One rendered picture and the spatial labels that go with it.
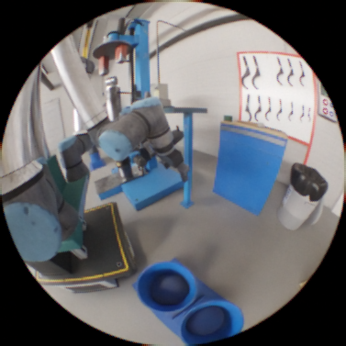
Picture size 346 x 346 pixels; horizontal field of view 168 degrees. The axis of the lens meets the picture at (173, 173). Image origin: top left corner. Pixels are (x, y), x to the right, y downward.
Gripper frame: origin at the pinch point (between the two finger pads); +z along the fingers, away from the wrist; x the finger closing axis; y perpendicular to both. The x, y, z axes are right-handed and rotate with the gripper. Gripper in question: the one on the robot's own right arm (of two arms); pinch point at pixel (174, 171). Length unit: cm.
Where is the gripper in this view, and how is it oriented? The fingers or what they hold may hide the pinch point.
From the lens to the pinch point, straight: 54.9
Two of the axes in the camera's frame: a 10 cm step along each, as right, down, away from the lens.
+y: -7.2, 6.4, -2.6
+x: 6.3, 4.6, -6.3
